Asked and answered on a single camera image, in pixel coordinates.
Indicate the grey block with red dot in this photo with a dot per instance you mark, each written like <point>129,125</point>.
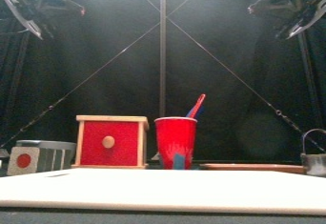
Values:
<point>25,160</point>

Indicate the white cutting board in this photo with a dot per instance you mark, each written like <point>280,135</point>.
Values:
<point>160,189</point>

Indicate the vertical metal frame pole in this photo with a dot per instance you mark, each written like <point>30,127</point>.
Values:
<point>161,59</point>

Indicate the blue tape strip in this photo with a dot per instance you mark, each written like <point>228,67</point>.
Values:
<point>179,161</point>

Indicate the blue plastic utensil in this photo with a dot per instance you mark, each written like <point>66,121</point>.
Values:
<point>199,112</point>

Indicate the red plastic cup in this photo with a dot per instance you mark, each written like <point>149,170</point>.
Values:
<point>175,138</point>

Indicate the flat wooden board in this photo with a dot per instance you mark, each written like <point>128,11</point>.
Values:
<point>253,167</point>

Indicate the wooden box with red drawer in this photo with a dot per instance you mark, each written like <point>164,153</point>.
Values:
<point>109,142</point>

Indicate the red plastic utensil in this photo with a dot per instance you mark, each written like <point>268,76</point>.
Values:
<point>197,104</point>

